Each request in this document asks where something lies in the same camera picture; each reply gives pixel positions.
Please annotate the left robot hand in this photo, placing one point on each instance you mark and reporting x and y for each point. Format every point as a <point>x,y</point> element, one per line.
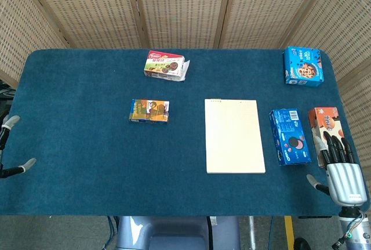
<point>8,122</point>

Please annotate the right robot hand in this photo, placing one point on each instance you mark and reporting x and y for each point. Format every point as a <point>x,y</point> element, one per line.
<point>345,174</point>

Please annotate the cream notepad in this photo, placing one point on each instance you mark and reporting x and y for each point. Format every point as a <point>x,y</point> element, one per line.
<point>234,137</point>

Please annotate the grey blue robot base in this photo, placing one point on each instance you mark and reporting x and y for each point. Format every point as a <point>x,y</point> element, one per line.
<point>176,232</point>

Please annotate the orange egg roll box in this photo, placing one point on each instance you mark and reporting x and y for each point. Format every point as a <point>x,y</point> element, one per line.
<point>326,129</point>

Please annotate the dark blue Oreo box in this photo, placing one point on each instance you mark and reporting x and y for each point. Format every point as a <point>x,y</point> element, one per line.
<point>290,137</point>

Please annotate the yellow floor tape strip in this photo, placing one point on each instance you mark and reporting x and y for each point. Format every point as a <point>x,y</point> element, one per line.
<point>288,232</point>

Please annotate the light blue chocolate cookie box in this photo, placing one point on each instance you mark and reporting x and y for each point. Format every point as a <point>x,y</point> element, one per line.
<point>303,67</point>

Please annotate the blue felt table mat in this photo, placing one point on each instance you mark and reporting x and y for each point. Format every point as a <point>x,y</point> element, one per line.
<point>145,145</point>

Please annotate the orange blue snack box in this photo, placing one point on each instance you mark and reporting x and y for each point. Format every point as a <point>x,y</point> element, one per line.
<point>149,111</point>

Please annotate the red green chocolate biscuit box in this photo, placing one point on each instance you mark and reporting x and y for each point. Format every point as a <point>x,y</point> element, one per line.
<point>165,65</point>

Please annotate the woven bamboo folding screen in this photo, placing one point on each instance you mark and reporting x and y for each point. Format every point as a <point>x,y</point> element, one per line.
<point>185,9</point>

